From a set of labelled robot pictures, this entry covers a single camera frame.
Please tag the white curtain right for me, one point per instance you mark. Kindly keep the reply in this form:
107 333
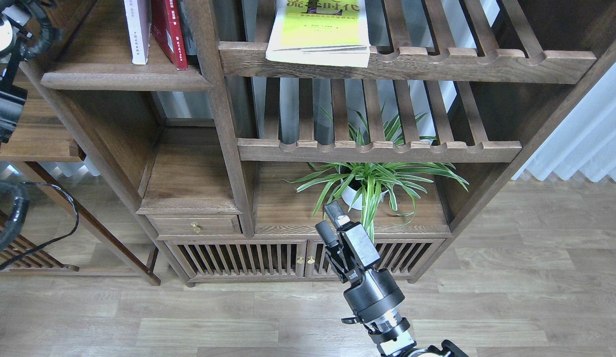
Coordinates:
585 142

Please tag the red paperback book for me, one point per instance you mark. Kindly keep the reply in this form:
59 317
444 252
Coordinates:
166 29

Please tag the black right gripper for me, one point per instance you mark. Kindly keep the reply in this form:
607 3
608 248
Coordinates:
373 295

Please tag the brass drawer knob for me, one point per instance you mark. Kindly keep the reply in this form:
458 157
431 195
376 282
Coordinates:
195 227

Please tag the large dark wooden bookshelf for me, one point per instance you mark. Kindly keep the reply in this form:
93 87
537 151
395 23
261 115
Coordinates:
217 144

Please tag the yellow-green paperback book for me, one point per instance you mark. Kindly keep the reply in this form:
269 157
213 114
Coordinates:
320 32

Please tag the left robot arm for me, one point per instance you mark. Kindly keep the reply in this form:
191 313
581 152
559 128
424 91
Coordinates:
13 42

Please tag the spider plant in white pot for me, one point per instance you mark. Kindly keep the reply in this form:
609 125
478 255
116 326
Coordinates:
402 182

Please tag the wooden side table left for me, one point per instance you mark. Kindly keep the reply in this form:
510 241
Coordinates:
40 137

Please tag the white lavender paperback book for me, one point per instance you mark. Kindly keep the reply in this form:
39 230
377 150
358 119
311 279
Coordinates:
138 18

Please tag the upright books on shelf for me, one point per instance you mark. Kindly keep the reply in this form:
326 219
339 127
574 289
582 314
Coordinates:
189 42

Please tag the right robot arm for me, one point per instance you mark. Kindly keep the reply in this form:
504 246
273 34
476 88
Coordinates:
394 340

